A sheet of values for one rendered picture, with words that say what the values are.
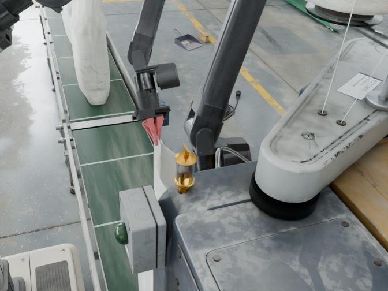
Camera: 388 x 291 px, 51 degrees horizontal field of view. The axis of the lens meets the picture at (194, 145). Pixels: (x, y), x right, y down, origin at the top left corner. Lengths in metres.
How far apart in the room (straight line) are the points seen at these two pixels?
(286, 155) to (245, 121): 2.68
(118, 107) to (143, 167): 0.60
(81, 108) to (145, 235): 2.06
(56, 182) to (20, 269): 0.86
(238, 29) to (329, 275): 0.46
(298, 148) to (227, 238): 0.14
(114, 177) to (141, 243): 1.50
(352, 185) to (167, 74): 0.68
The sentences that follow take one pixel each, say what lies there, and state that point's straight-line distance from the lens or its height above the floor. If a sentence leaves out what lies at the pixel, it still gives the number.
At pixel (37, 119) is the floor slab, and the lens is 3.22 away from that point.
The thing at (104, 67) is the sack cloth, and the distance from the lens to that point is 2.51.
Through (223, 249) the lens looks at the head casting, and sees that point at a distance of 0.49.
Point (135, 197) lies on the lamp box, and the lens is 0.55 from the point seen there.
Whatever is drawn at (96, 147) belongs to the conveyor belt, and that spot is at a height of 0.38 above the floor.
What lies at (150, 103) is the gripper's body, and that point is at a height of 1.12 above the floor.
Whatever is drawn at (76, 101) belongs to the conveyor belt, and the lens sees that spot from 2.63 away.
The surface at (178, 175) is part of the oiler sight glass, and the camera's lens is 0.53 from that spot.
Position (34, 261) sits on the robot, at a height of 0.26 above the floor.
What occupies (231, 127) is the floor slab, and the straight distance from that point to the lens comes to 3.09.
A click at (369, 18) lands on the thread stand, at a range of 0.70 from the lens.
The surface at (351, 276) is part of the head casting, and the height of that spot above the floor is 1.34.
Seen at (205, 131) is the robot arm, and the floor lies 1.27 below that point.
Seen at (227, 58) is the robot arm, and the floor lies 1.40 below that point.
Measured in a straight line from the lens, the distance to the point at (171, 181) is 1.15.
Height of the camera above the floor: 1.71
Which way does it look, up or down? 37 degrees down
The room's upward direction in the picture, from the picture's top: 5 degrees clockwise
